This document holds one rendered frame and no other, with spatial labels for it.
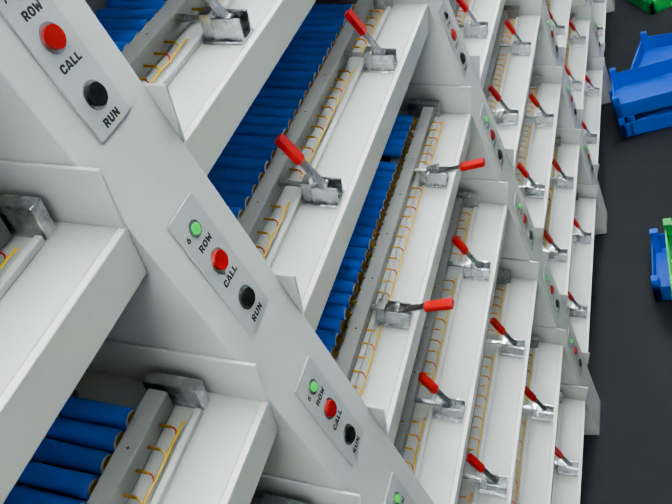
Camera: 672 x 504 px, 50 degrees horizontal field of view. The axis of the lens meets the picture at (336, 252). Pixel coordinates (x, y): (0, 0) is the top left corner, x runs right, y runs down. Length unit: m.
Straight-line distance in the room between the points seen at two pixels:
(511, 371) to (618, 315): 0.81
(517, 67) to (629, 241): 0.78
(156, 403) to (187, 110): 0.24
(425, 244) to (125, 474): 0.54
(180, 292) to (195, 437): 0.13
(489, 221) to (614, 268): 0.96
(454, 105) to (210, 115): 0.67
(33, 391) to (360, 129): 0.54
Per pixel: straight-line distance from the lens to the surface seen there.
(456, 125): 1.19
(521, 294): 1.43
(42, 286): 0.49
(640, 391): 1.92
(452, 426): 1.02
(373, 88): 0.94
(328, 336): 0.86
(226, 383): 0.61
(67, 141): 0.49
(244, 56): 0.66
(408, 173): 1.06
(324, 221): 0.75
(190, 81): 0.64
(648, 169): 2.51
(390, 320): 0.88
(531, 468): 1.43
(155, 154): 0.54
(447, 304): 0.85
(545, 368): 1.55
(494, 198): 1.32
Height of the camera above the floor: 1.54
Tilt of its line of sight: 34 degrees down
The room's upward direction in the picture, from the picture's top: 31 degrees counter-clockwise
